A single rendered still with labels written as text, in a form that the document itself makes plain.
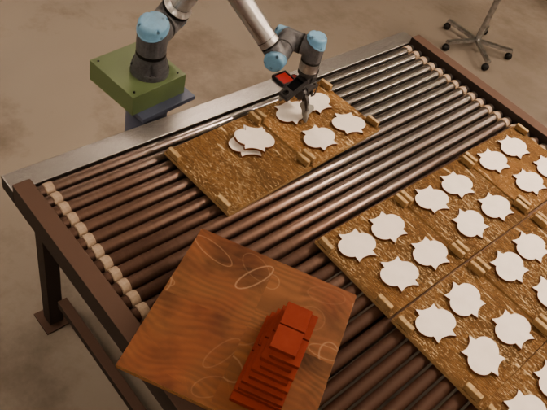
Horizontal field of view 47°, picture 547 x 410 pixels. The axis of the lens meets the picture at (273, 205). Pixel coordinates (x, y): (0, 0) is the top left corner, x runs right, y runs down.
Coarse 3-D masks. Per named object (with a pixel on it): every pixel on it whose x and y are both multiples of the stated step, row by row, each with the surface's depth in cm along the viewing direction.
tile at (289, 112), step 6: (288, 102) 251; (294, 102) 251; (276, 108) 248; (282, 108) 248; (288, 108) 249; (294, 108) 249; (300, 108) 250; (276, 114) 246; (282, 114) 246; (288, 114) 247; (294, 114) 247; (300, 114) 248; (282, 120) 244; (288, 120) 244; (294, 120) 245; (300, 120) 247
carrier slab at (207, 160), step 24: (240, 120) 240; (192, 144) 226; (216, 144) 229; (192, 168) 218; (216, 168) 220; (240, 168) 223; (264, 168) 225; (288, 168) 228; (216, 192) 213; (240, 192) 215; (264, 192) 217
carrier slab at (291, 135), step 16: (336, 96) 264; (272, 112) 248; (336, 112) 256; (352, 112) 258; (272, 128) 241; (288, 128) 243; (304, 128) 245; (368, 128) 254; (288, 144) 237; (352, 144) 245; (320, 160) 234
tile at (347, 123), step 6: (336, 114) 254; (348, 114) 255; (336, 120) 251; (342, 120) 252; (348, 120) 252; (354, 120) 253; (360, 120) 254; (336, 126) 248; (342, 126) 249; (348, 126) 250; (354, 126) 251; (360, 126) 252; (348, 132) 248; (354, 132) 249; (360, 132) 249
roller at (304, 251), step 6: (510, 126) 279; (450, 162) 253; (438, 168) 249; (408, 186) 238; (396, 192) 235; (366, 210) 225; (354, 216) 222; (324, 234) 213; (306, 246) 207; (312, 246) 208; (294, 252) 205; (300, 252) 205; (306, 252) 206; (312, 252) 207; (282, 258) 203; (288, 258) 202; (294, 258) 203; (300, 258) 204; (306, 258) 206; (288, 264) 201; (294, 264) 203
